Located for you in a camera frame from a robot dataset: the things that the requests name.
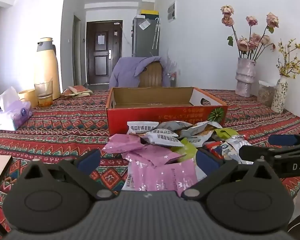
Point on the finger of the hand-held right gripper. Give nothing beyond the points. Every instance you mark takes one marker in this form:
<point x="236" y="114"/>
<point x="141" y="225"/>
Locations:
<point x="282" y="140"/>
<point x="252" y="152"/>

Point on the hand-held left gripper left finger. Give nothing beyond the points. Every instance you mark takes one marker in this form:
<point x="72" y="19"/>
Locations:
<point x="90" y="158"/>

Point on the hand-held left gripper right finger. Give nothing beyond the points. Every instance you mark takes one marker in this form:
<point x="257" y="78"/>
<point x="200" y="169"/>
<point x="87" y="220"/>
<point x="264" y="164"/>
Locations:
<point x="206" y="158"/>

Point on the pile of snack packets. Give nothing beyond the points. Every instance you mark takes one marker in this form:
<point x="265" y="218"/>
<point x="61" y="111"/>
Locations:
<point x="162" y="177"/>

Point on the red cardboard box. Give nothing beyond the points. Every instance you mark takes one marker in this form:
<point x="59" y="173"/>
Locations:
<point x="152" y="115"/>

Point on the red patterned tablecloth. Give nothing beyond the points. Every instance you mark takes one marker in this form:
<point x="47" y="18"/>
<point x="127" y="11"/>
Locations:
<point x="65" y="130"/>

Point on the small floral vase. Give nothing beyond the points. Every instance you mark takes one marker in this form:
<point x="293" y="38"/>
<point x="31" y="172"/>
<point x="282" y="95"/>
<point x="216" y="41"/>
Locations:
<point x="279" y="97"/>

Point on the clear storage jar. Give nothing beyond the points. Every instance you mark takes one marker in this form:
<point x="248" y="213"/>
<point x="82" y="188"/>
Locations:
<point x="266" y="95"/>

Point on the stack of red printed sachets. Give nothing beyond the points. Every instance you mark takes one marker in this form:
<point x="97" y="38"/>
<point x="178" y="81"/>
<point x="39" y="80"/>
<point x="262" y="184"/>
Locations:
<point x="77" y="91"/>

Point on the pink ribbed vase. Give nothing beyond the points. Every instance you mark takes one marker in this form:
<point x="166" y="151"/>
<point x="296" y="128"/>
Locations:
<point x="245" y="80"/>

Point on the yellow flower sprigs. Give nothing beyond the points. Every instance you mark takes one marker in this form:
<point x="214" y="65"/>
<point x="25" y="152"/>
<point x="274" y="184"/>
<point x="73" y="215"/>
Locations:
<point x="287" y="66"/>

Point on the clear drinking glass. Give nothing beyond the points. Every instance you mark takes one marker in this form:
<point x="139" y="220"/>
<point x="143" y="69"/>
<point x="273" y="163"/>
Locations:
<point x="43" y="92"/>

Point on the purple tissue pack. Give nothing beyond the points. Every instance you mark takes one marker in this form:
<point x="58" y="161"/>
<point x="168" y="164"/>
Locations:
<point x="13" y="116"/>

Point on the beige mug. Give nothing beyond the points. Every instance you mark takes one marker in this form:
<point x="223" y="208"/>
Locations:
<point x="27" y="97"/>

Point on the purple jacket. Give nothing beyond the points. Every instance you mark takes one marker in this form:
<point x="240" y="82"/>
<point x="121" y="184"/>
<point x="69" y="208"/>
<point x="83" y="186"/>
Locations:
<point x="125" y="72"/>

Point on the dark brown entrance door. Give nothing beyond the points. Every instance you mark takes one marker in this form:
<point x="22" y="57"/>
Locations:
<point x="102" y="65"/>

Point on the wooden chair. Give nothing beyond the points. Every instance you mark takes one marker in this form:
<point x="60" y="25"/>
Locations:
<point x="151" y="77"/>

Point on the pale dried stems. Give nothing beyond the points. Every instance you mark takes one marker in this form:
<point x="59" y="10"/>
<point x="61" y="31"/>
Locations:
<point x="170" y="65"/>

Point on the beige thermos jug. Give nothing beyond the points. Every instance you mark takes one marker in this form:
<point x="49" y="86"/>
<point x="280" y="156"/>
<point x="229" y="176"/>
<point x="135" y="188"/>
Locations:
<point x="46" y="67"/>

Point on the dried pink roses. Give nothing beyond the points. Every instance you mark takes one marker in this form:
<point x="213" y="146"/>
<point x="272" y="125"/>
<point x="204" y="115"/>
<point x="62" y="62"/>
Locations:
<point x="242" y="45"/>

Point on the interior side door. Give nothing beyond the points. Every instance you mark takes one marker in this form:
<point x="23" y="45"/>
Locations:
<point x="76" y="55"/>

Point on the white paper on door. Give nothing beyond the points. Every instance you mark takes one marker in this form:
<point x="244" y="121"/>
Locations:
<point x="101" y="39"/>

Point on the grey refrigerator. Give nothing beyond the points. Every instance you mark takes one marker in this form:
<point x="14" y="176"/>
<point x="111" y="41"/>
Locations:
<point x="145" y="42"/>

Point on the folded pale umbrella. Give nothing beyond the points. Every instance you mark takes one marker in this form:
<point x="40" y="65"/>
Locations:
<point x="156" y="35"/>

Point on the white paper on refrigerator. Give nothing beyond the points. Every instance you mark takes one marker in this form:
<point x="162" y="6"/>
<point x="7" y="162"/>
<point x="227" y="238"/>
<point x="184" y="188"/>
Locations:
<point x="144" y="24"/>

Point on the yellow flat box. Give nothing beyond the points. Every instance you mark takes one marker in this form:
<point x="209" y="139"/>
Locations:
<point x="149" y="12"/>

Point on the plain cardboard carton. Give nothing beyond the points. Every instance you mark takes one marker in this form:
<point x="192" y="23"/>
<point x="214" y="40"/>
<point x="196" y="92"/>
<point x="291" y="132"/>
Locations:
<point x="148" y="3"/>

